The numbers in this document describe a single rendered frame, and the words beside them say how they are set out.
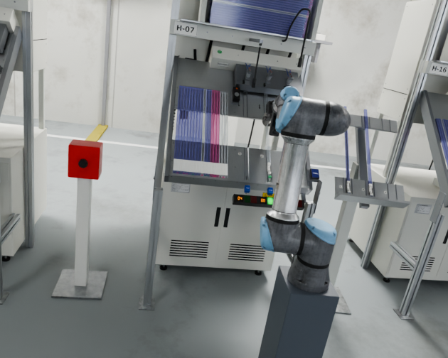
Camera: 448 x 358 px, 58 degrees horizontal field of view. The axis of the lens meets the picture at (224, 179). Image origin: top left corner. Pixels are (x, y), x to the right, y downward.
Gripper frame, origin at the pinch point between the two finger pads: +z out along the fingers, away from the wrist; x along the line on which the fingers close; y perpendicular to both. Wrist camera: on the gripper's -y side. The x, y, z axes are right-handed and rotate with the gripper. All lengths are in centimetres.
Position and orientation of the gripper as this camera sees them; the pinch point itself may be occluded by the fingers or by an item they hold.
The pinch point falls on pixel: (267, 126)
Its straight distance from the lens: 206.5
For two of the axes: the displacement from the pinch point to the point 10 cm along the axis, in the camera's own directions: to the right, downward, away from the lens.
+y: 0.5, -9.7, 2.3
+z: -1.9, 2.1, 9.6
